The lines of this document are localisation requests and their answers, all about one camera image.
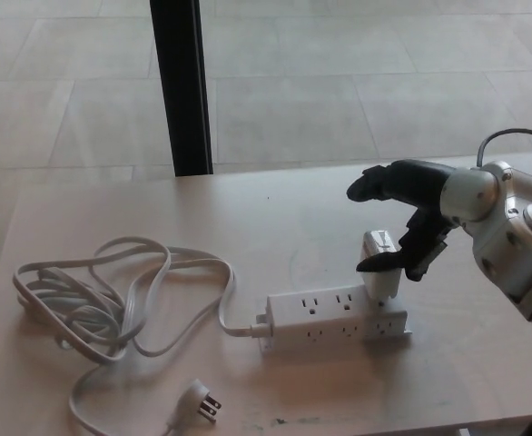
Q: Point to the white charger plug red label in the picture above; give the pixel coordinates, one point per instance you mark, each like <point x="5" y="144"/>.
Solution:
<point x="379" y="281"/>

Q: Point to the white power strip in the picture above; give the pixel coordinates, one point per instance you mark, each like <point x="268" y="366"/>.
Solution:
<point x="325" y="322"/>

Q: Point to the black window frame post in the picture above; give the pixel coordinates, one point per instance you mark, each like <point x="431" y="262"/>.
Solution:
<point x="182" y="91"/>

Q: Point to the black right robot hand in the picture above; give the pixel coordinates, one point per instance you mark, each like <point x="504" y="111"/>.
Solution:
<point x="411" y="181"/>

